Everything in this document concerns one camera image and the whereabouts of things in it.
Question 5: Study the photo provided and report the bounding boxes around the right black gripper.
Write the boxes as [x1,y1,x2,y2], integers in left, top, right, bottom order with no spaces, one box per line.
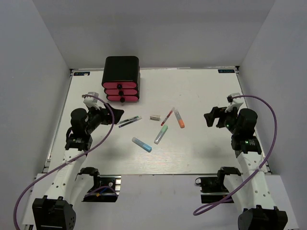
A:
[204,104,240,135]

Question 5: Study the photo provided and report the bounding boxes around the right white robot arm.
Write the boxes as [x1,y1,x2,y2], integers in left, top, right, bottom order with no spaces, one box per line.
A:
[204,107,288,230]

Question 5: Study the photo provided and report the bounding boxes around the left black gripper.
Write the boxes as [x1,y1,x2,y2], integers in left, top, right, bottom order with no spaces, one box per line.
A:
[85,103,124,135]

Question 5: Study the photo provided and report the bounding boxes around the blue highlighter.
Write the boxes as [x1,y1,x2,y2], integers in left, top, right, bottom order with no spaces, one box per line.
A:
[132,137,152,152]

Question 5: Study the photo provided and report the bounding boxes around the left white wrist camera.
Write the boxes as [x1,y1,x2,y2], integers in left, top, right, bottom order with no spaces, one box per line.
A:
[82,92,99,109]

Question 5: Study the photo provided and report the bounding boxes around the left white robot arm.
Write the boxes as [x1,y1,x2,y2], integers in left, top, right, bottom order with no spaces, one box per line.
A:
[32,106,124,230]

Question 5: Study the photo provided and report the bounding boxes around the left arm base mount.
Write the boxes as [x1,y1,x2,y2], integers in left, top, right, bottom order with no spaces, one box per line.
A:
[78,167,121,203]

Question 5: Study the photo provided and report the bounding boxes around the pink top drawer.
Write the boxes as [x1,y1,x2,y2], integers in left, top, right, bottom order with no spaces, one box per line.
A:
[102,81,138,90]

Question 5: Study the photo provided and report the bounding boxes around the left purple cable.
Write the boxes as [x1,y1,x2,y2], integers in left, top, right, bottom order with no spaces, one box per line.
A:
[13,95,115,230]

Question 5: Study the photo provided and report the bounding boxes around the right blue corner label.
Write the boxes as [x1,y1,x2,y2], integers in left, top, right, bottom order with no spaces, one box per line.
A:
[218,69,235,74]

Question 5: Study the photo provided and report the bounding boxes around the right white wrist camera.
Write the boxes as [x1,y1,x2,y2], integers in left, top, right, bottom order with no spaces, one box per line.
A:
[225,93,244,113]

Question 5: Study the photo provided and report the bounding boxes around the orange highlighter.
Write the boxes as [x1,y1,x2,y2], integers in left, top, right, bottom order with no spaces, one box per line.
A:
[174,109,185,128]

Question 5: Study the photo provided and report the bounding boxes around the blue pen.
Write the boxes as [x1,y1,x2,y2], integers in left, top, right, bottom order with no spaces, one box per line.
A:
[118,117,142,128]

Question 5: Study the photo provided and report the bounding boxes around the pink drawer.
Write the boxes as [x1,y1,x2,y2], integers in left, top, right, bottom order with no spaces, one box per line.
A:
[104,89,139,96]
[102,81,138,90]
[106,95,139,103]

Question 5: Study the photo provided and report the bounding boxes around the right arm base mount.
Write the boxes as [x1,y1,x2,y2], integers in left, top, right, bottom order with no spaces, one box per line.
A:
[195,167,241,204]

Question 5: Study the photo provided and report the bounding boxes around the left blue corner label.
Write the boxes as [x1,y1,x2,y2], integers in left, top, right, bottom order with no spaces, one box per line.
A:
[73,71,90,76]

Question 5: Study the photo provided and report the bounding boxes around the white eraser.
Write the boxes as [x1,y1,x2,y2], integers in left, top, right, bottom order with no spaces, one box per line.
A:
[150,115,160,121]

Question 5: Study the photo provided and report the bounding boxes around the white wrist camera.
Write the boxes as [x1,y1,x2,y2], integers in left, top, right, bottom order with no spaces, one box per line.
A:
[225,93,244,113]
[82,92,99,109]

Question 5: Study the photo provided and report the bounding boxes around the pink bottom drawer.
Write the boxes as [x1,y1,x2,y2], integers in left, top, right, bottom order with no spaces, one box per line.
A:
[106,95,139,103]

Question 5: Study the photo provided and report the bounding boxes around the blue corner label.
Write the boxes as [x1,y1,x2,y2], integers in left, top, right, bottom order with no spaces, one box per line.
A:
[73,71,90,76]
[218,69,235,74]

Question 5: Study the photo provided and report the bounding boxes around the red pen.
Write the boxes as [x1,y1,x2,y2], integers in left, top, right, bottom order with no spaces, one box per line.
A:
[161,107,175,126]

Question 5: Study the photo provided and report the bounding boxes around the black drawer cabinet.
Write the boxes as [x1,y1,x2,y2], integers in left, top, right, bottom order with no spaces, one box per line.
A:
[102,56,140,89]

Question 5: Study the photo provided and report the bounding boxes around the green capped pen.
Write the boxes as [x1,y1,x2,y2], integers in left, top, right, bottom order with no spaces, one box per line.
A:
[117,116,139,125]

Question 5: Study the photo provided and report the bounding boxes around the green highlighter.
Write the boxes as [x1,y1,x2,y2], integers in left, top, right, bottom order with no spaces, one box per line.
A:
[154,125,168,144]

